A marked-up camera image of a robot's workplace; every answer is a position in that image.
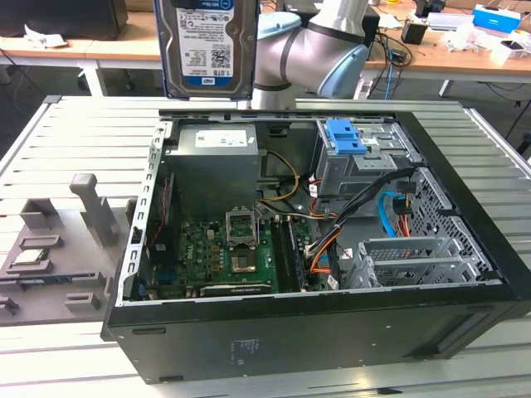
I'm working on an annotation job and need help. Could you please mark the grey power supply unit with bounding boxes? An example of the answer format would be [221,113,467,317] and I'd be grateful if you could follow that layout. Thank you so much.
[165,124,265,208]

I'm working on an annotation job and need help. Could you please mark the white paper pile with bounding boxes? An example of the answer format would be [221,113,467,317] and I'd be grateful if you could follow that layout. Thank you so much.
[22,24,67,49]

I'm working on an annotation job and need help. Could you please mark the chipset heat sink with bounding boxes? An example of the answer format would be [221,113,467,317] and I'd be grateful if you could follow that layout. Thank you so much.
[231,253,257,274]

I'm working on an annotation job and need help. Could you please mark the hard disk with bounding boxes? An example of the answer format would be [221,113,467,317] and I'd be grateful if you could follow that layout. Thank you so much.
[152,0,259,100]

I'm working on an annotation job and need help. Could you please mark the black desktop tower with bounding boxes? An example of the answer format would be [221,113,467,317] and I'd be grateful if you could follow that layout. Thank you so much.
[361,3,382,50]

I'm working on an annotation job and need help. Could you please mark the black RAM slot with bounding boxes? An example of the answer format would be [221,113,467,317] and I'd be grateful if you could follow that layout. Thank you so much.
[271,217,294,292]

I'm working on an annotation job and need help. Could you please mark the metal optical drive cage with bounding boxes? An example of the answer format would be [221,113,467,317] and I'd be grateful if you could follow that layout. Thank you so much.
[314,119,421,208]

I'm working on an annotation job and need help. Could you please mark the black sleeved wire bundle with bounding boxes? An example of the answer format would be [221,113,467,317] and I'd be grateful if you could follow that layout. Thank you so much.
[306,165,416,259]

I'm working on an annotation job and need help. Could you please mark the silver CPU chip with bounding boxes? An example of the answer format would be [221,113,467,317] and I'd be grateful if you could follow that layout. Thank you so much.
[12,250,46,266]

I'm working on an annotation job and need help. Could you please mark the wooden desk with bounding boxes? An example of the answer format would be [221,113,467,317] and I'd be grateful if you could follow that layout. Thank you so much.
[0,10,531,99]

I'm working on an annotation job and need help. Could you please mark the grey parts rack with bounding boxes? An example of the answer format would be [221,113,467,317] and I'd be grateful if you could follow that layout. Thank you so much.
[0,172,138,328]

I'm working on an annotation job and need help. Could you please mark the black open PC case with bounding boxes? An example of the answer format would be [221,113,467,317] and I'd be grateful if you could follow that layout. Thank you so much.
[100,108,531,385]

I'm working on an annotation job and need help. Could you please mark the blue plastic drive latch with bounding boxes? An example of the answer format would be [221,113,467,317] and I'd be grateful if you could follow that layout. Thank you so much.
[326,119,369,155]

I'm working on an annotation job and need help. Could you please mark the CPU socket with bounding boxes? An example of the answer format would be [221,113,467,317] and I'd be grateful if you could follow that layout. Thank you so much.
[225,210,261,250]

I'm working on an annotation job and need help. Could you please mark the metal disk bay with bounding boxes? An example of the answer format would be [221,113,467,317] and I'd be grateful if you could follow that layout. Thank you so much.
[342,238,482,290]

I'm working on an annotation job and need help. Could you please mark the blue cardboard box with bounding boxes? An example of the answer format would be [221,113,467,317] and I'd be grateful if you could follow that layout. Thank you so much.
[472,3,522,32]

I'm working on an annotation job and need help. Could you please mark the orange wire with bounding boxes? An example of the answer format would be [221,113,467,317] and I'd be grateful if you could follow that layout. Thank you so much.
[309,231,346,275]

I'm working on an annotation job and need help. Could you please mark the green motherboard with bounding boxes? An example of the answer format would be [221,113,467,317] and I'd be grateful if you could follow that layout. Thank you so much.
[144,215,333,299]

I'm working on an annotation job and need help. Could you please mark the yellow power wires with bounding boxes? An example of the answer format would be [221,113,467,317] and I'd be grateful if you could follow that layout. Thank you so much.
[257,151,302,205]

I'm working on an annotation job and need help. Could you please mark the black graphics card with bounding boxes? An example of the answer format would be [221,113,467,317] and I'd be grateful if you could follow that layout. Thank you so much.
[198,283,273,298]

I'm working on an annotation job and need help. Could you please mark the blue data wire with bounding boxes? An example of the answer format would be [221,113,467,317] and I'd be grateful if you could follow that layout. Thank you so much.
[378,191,402,238]

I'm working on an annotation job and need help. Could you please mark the small black box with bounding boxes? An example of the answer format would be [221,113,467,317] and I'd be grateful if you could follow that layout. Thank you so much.
[401,20,428,46]

